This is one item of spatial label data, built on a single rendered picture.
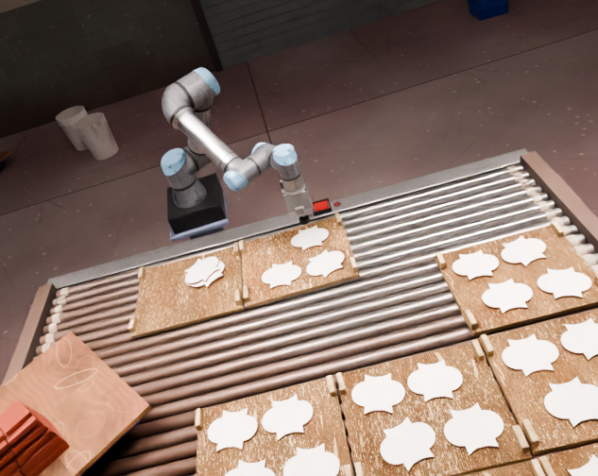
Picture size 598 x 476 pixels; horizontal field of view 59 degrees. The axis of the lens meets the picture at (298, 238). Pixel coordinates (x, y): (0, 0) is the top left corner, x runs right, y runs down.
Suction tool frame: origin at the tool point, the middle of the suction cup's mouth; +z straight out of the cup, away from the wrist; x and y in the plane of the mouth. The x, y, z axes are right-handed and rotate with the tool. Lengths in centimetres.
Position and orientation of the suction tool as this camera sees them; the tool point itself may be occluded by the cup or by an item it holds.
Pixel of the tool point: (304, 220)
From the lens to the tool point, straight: 197.5
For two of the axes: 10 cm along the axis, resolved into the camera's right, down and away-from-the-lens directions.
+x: -0.2, -6.4, 7.7
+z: 2.4, 7.5, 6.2
